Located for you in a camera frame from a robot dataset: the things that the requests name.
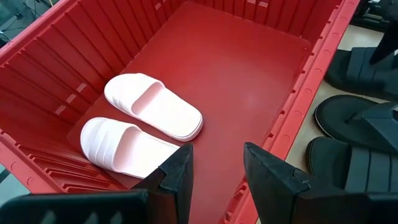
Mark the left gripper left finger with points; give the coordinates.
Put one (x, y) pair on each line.
(124, 208)

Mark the black aluminium rig frame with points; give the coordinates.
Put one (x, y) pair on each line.
(370, 15)

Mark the small black slide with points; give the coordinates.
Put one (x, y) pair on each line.
(354, 74)

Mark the black thick-soled slide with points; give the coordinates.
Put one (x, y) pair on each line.
(329, 161)

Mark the red plastic bin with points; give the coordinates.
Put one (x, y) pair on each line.
(217, 77)

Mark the pink foam slide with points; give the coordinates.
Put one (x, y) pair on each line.
(161, 112)
(118, 146)

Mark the black flip-flop sandal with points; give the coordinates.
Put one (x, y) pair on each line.
(339, 118)

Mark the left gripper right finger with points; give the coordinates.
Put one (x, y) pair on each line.
(295, 202)

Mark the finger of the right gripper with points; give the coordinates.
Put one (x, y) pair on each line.
(388, 43)

